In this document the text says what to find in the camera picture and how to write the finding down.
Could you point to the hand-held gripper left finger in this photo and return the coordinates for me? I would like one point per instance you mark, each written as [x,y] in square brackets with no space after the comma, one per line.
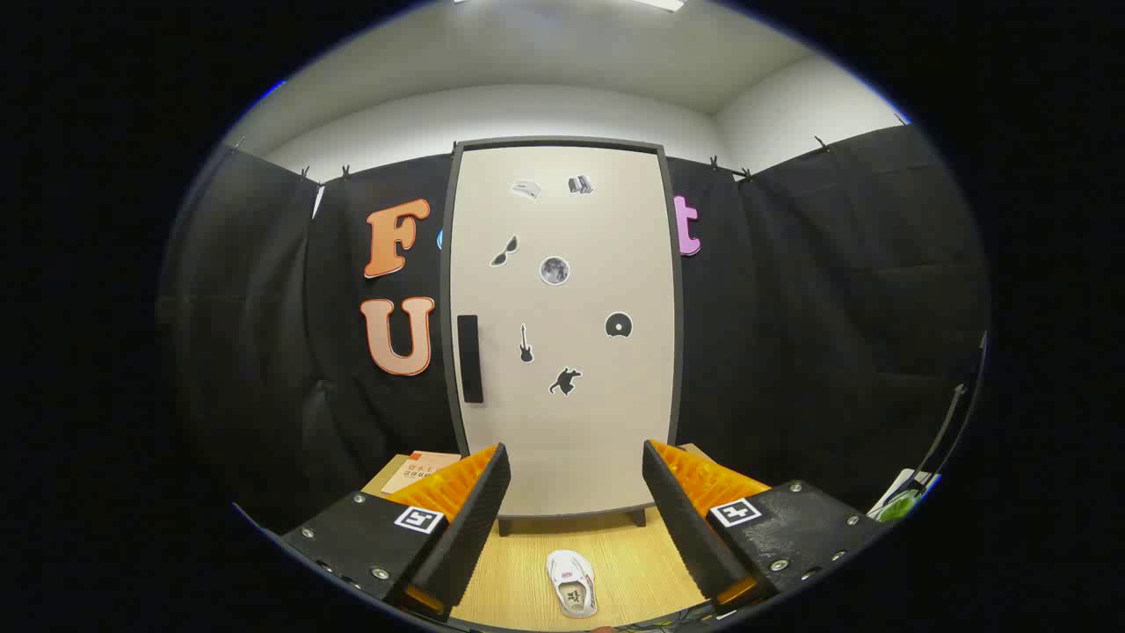
[470,536]

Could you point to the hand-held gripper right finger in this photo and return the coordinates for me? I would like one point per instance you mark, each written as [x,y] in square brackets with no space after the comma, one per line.
[694,536]

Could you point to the white canvas shoe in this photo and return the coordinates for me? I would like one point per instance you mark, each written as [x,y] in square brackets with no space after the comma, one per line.
[571,585]

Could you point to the beige shoe cabinet door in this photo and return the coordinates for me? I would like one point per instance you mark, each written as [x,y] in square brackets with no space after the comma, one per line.
[598,422]

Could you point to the grey shoe cabinet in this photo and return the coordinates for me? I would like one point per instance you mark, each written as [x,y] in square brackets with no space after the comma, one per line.
[562,141]

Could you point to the beige orange book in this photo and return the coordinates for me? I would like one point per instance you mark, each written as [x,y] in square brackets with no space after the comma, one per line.
[413,475]

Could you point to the green round object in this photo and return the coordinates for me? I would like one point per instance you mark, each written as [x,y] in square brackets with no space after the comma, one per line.
[898,508]

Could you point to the white paper sheet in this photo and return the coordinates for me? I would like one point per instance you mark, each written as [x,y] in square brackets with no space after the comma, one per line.
[896,488]

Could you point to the black backdrop cloth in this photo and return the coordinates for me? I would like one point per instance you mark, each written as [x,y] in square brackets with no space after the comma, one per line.
[835,308]

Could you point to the black metal stand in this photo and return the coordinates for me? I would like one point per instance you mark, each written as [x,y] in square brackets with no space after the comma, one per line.
[954,413]

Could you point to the ceiling light panel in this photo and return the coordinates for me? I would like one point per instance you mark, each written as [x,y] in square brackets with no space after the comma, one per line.
[659,4]

